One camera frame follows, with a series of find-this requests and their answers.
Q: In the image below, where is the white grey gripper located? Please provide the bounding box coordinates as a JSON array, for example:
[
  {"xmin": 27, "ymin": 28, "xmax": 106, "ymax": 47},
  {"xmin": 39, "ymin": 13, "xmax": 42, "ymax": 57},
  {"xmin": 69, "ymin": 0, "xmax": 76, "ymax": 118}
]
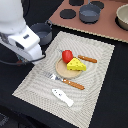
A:
[{"xmin": 7, "ymin": 25, "xmax": 46, "ymax": 65}]

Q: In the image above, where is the red toy tomato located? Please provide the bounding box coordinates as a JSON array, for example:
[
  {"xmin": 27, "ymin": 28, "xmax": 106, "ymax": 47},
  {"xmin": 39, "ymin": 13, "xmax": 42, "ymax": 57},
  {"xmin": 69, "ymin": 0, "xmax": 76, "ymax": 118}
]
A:
[{"xmin": 62, "ymin": 50, "xmax": 73, "ymax": 63}]

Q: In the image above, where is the yellow toy cheese wedge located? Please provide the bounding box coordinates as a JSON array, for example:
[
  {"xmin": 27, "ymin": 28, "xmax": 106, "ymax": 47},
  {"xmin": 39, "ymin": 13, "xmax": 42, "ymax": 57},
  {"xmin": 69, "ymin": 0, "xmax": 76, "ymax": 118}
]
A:
[{"xmin": 67, "ymin": 58, "xmax": 86, "ymax": 71}]

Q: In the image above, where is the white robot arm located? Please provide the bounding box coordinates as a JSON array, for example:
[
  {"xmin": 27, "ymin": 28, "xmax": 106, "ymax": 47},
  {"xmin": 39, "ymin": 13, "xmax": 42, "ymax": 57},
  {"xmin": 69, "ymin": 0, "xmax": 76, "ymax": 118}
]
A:
[{"xmin": 0, "ymin": 0, "xmax": 44, "ymax": 64}]

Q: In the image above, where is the grey pot on table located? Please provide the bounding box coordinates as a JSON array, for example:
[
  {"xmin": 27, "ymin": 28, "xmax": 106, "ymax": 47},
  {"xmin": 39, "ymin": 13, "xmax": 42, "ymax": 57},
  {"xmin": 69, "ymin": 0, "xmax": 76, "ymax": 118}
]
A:
[{"xmin": 31, "ymin": 20, "xmax": 52, "ymax": 45}]

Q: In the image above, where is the round wooden plate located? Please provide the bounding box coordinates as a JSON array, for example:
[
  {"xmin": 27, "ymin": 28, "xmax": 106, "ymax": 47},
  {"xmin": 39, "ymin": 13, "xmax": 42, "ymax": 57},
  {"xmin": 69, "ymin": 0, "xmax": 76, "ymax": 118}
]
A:
[{"xmin": 55, "ymin": 59, "xmax": 81, "ymax": 79}]

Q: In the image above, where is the woven grey placemat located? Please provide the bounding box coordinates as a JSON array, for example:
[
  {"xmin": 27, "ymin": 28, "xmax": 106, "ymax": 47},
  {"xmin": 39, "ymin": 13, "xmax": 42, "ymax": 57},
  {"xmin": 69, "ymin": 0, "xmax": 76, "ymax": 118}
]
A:
[{"xmin": 13, "ymin": 31, "xmax": 114, "ymax": 128}]

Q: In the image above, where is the black stove burner back-left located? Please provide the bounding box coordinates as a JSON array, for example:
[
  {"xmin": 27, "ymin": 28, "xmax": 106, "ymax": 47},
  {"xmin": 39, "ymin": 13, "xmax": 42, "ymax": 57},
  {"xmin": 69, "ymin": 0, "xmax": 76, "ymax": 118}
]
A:
[{"xmin": 69, "ymin": 0, "xmax": 84, "ymax": 6}]

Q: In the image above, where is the grey pot on stove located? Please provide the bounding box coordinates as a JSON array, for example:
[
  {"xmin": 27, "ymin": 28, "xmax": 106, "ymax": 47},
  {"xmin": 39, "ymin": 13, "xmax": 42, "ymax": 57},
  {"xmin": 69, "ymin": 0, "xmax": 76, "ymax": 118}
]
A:
[{"xmin": 79, "ymin": 4, "xmax": 101, "ymax": 23}]

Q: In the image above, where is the brown toy stove board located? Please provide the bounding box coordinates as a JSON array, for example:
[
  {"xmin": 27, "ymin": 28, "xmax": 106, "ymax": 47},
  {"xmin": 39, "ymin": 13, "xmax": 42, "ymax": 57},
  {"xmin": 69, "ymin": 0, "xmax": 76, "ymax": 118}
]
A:
[{"xmin": 50, "ymin": 0, "xmax": 128, "ymax": 43}]

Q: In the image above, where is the black stove burner back-right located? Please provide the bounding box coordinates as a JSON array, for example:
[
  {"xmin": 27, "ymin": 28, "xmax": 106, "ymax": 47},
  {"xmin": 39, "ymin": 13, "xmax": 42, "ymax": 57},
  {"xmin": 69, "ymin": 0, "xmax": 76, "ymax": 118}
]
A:
[{"xmin": 90, "ymin": 1, "xmax": 104, "ymax": 9}]

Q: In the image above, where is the beige bowl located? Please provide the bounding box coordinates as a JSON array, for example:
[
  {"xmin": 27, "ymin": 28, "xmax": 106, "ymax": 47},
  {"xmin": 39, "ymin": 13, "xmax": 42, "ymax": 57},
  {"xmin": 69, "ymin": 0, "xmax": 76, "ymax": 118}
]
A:
[{"xmin": 116, "ymin": 4, "xmax": 128, "ymax": 30}]

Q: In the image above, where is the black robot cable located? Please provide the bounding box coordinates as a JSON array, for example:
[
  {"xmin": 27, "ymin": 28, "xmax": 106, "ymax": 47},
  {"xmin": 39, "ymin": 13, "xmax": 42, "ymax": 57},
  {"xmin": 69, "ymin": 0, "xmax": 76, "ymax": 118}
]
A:
[{"xmin": 0, "ymin": 54, "xmax": 46, "ymax": 67}]

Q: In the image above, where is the toy fork wooden handle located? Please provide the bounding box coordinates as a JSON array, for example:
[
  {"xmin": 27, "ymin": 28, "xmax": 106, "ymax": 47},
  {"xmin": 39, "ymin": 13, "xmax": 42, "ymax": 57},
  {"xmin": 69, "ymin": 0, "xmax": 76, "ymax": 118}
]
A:
[{"xmin": 43, "ymin": 71, "xmax": 85, "ymax": 90}]

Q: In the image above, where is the toy knife wooden handle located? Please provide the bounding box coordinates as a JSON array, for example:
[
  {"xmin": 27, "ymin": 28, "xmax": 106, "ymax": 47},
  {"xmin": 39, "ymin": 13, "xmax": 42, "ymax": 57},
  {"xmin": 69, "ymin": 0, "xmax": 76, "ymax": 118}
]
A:
[{"xmin": 78, "ymin": 55, "xmax": 97, "ymax": 63}]

